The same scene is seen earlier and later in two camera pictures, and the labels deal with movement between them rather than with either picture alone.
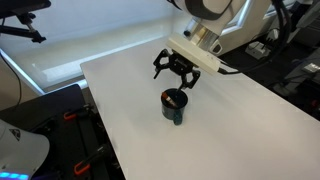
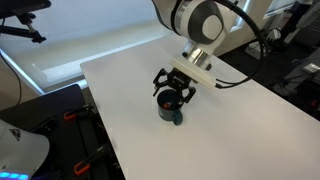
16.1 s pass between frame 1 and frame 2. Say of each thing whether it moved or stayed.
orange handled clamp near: stayed
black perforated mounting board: stayed
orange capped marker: moved
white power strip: stayed
